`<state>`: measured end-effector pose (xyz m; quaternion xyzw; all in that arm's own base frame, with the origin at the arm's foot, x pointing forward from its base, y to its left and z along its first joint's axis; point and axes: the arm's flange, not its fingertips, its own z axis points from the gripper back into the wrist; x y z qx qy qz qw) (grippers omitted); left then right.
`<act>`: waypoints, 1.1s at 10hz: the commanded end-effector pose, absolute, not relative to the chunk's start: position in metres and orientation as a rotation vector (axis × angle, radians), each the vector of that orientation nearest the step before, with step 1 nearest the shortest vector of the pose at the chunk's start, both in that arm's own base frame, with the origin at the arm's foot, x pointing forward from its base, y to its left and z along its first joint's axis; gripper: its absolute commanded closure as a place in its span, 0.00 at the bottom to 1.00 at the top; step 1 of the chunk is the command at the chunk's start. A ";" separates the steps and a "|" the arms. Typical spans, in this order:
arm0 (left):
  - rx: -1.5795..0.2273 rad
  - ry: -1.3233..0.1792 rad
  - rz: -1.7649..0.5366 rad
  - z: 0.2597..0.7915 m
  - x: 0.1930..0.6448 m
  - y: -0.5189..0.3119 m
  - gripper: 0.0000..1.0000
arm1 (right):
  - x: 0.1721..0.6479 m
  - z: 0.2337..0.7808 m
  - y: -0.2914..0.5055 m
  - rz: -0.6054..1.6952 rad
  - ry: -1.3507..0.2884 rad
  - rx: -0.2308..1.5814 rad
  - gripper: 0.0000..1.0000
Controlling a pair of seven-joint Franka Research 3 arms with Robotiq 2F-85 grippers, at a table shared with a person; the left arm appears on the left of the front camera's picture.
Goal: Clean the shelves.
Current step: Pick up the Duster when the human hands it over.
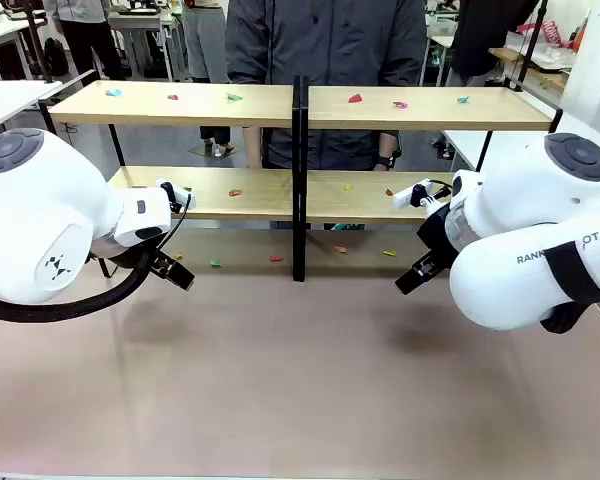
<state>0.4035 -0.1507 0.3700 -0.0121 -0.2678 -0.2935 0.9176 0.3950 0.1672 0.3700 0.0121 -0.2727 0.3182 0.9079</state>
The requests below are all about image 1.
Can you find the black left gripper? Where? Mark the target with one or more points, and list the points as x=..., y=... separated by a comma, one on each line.
x=125, y=256

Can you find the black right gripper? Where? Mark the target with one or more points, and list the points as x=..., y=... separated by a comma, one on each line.
x=437, y=237

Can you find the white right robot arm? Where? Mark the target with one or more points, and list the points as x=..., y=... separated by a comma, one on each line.
x=505, y=280

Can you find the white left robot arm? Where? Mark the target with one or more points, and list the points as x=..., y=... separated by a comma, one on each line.
x=30, y=225

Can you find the person's left forearm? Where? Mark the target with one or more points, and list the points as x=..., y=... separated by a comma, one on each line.
x=387, y=145

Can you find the black wrist watch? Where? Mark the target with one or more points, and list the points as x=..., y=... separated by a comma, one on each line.
x=387, y=161

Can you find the small white bottle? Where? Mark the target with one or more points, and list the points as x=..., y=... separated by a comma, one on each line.
x=217, y=151

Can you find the white table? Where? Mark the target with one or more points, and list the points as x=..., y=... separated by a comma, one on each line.
x=470, y=145
x=10, y=100

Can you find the person in grey trousers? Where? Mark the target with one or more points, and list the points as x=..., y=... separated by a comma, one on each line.
x=205, y=45

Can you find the wooden background table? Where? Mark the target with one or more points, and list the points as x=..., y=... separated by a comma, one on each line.
x=530, y=65

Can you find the person in dark jacket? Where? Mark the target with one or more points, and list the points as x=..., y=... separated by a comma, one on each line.
x=330, y=50

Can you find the person in black clothes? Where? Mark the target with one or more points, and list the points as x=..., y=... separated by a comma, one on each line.
x=480, y=40

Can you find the black backpack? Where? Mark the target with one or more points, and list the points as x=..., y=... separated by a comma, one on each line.
x=55, y=55

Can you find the person in grey top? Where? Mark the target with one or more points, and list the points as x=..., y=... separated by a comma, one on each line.
x=85, y=40

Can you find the grey background desk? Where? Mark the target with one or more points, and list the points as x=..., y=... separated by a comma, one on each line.
x=140, y=22

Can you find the pink printed sign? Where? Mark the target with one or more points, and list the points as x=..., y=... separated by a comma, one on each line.
x=552, y=32

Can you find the white background desk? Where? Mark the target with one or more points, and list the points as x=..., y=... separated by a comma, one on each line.
x=0, y=35

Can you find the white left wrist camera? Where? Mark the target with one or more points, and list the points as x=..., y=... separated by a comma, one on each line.
x=185, y=197

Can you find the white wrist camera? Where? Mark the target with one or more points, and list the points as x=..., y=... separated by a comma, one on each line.
x=185, y=197
x=405, y=196

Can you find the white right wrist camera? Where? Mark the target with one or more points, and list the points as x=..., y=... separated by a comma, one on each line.
x=405, y=196

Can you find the wooden shelf unit black frame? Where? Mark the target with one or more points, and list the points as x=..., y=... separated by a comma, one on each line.
x=180, y=105
x=430, y=112

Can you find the black camera stand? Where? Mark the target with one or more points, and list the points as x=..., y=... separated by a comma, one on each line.
x=530, y=45
x=37, y=40

